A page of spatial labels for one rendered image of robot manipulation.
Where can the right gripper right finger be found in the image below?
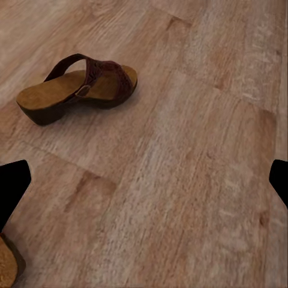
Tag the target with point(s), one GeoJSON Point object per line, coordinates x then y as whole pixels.
{"type": "Point", "coordinates": [278, 178]}

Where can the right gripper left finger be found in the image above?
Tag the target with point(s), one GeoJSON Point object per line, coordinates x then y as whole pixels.
{"type": "Point", "coordinates": [14, 180]}

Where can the sandal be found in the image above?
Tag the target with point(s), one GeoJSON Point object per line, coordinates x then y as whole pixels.
{"type": "Point", "coordinates": [104, 84]}
{"type": "Point", "coordinates": [12, 264]}

